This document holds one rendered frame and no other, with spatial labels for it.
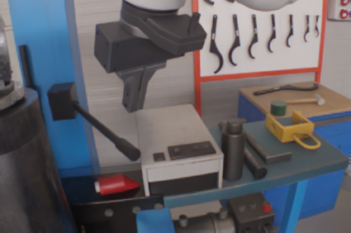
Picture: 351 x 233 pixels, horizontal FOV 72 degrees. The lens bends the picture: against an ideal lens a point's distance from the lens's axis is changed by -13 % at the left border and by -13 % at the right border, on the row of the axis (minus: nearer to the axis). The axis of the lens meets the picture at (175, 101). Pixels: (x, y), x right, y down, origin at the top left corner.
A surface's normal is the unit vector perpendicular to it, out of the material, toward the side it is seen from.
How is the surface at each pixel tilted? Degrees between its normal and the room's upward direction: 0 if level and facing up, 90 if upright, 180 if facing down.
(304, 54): 90
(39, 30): 90
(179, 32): 25
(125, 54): 115
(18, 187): 90
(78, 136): 90
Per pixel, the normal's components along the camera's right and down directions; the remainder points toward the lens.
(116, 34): 0.22, -0.73
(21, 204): 0.67, 0.24
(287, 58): 0.18, 0.35
